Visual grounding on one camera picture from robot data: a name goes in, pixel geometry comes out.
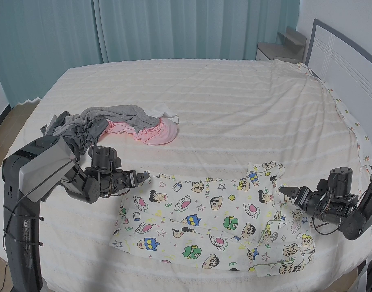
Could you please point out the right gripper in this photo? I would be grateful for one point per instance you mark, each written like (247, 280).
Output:
(310, 202)

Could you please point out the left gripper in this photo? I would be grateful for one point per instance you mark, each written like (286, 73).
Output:
(119, 181)

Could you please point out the white printed pyjama top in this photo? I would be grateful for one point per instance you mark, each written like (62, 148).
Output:
(204, 217)

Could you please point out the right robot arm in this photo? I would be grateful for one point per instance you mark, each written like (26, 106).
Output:
(356, 224)

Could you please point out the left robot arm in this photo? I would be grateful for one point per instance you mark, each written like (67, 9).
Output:
(42, 166)

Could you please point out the pile of clothes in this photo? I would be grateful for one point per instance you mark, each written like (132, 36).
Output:
(125, 114)

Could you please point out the bed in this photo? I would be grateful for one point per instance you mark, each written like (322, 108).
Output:
(234, 102)

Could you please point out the grey bedside table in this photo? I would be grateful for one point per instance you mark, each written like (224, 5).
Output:
(274, 52)

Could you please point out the blue-green curtain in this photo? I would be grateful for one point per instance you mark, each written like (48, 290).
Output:
(189, 17)
(46, 41)

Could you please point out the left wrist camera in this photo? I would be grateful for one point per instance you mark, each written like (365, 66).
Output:
(117, 163)

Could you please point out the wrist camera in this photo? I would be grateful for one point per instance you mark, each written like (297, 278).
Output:
(322, 186)
(117, 163)

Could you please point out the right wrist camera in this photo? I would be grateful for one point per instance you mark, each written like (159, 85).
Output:
(322, 186)

